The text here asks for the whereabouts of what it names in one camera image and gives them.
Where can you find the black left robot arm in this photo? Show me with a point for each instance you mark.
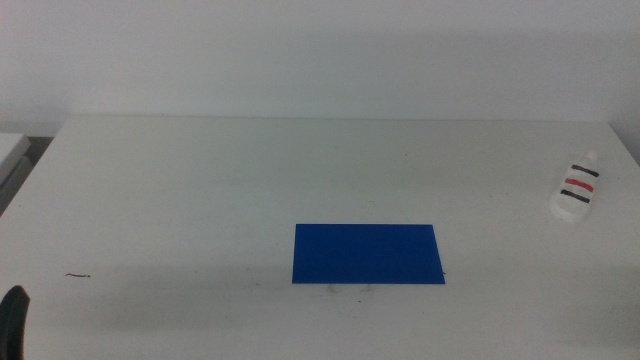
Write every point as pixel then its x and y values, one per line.
pixel 12 325

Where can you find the blue rectangular mat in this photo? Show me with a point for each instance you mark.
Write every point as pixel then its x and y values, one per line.
pixel 367 254

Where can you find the small dark thread scrap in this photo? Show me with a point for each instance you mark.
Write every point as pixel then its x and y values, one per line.
pixel 77 275

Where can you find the white side table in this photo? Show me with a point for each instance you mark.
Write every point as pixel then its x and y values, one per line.
pixel 10 150

